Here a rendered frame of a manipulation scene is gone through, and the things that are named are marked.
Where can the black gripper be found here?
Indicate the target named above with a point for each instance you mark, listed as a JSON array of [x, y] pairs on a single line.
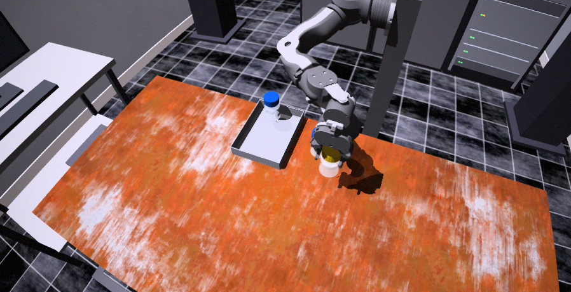
[[340, 139]]

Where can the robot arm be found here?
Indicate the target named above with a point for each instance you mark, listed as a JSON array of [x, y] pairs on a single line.
[[315, 80]]

